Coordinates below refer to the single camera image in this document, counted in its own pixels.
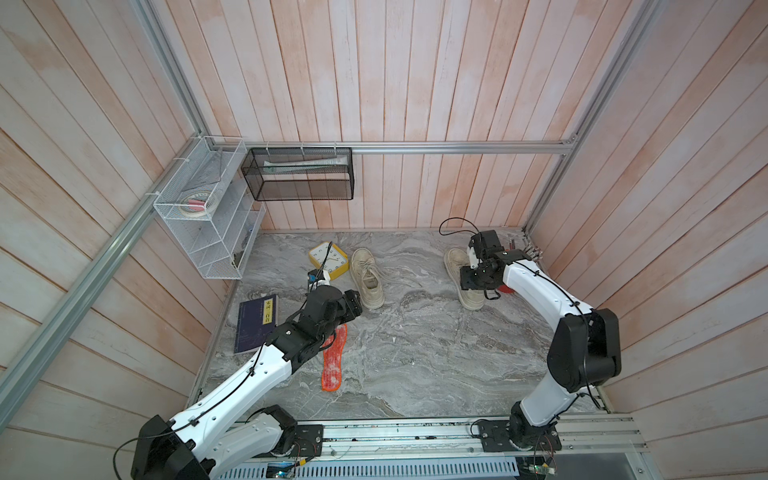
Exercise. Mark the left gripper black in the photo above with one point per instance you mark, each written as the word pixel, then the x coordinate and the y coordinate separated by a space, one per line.
pixel 350 305

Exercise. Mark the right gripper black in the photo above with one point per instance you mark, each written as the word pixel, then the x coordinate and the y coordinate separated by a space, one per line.
pixel 465 280

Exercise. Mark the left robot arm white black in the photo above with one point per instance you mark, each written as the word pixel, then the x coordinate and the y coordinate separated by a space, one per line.
pixel 204 440

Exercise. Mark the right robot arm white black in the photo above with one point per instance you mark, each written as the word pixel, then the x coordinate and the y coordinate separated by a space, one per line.
pixel 585 349

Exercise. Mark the dark blue book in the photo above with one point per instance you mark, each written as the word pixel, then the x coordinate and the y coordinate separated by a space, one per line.
pixel 256 321

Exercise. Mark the coloured pencils bunch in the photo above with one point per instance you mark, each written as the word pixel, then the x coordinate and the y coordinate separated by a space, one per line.
pixel 529 249

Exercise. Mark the tape roll on shelf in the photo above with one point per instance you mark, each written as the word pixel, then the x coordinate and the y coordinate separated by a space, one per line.
pixel 197 205

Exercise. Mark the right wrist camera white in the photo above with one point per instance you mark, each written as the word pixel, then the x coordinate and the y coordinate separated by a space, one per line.
pixel 472 257

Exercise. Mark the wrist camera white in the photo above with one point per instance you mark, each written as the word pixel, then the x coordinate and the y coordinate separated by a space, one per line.
pixel 317 278
pixel 472 257

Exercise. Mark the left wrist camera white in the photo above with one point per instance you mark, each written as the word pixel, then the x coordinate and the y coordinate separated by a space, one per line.
pixel 317 278

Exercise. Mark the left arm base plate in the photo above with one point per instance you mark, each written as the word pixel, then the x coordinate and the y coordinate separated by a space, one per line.
pixel 302 441

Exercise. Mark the black mesh wall basket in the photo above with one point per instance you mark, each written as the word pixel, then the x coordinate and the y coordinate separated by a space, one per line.
pixel 299 173

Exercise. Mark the white wire wall shelf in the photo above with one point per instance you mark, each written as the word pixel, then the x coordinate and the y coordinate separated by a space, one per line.
pixel 219 245

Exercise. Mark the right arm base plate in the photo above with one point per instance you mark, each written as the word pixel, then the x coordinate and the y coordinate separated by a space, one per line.
pixel 515 435

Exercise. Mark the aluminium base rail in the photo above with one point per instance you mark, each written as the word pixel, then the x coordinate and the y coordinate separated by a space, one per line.
pixel 449 437

